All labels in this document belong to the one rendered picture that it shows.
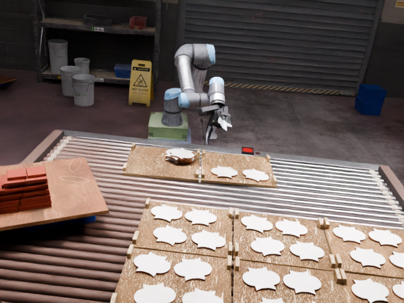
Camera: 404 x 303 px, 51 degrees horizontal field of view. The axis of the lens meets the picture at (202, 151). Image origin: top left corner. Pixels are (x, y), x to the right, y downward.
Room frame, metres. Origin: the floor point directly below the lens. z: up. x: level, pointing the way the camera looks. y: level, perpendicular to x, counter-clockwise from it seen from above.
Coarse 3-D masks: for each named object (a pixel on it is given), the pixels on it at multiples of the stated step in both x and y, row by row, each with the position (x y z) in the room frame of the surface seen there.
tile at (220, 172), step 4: (216, 168) 2.12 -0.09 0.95; (220, 168) 2.13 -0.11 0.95; (224, 168) 2.13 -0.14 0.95; (228, 168) 2.14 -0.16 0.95; (212, 172) 2.08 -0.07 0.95; (216, 172) 2.08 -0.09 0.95; (220, 172) 2.09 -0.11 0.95; (224, 172) 2.09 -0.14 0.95; (228, 172) 2.10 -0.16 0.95; (232, 172) 2.10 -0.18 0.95; (236, 172) 2.10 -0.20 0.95; (220, 176) 2.04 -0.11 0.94; (224, 176) 2.05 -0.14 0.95; (228, 176) 2.05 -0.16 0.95; (232, 176) 2.06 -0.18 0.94
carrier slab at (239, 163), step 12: (204, 156) 2.28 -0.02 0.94; (216, 156) 2.30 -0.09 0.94; (228, 156) 2.32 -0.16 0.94; (240, 156) 2.33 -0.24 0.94; (252, 156) 2.35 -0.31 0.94; (204, 168) 2.13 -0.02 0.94; (240, 168) 2.18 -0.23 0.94; (252, 168) 2.19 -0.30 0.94; (264, 168) 2.21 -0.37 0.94; (204, 180) 2.00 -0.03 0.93; (216, 180) 2.01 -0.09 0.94; (228, 180) 2.02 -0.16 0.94; (240, 180) 2.03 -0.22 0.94; (252, 180) 2.05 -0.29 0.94
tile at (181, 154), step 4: (176, 148) 2.24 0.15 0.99; (180, 148) 2.24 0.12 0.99; (172, 152) 2.18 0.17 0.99; (176, 152) 2.19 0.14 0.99; (180, 152) 2.19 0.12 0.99; (184, 152) 2.20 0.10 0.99; (188, 152) 2.20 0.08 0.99; (192, 152) 2.22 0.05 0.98; (172, 156) 2.15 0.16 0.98; (176, 156) 2.14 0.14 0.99; (180, 156) 2.14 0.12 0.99; (184, 156) 2.14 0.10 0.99; (188, 156) 2.15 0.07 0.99; (192, 156) 2.15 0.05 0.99
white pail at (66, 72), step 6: (66, 66) 5.93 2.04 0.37; (72, 66) 5.96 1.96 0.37; (60, 72) 5.74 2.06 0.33; (66, 72) 5.69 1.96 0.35; (72, 72) 5.70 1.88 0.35; (78, 72) 5.77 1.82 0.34; (60, 78) 5.77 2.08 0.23; (66, 78) 5.69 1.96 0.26; (66, 84) 5.69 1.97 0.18; (72, 84) 5.71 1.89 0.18; (66, 90) 5.70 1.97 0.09; (72, 90) 5.71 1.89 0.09; (72, 96) 5.71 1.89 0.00
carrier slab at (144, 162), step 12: (132, 156) 2.19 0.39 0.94; (144, 156) 2.21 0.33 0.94; (156, 156) 2.22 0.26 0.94; (132, 168) 2.05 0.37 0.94; (144, 168) 2.06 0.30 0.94; (156, 168) 2.07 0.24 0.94; (168, 168) 2.09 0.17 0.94; (180, 168) 2.10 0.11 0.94; (192, 168) 2.12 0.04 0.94; (192, 180) 2.00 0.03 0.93
